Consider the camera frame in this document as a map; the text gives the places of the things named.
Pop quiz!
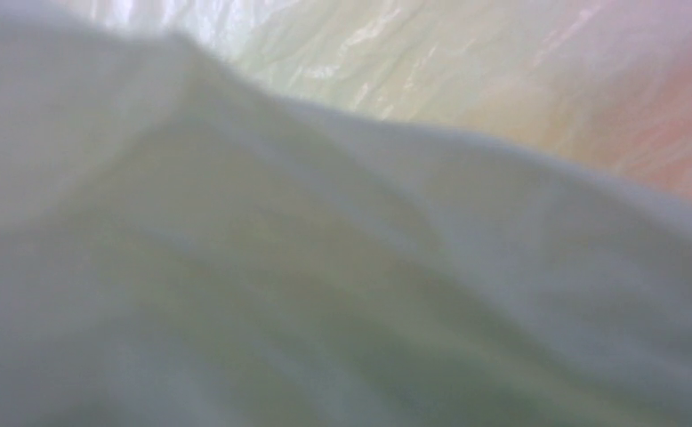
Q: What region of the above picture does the light green plastic bag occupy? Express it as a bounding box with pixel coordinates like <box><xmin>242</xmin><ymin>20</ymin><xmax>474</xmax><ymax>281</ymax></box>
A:
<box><xmin>0</xmin><ymin>1</ymin><xmax>692</xmax><ymax>426</ymax></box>

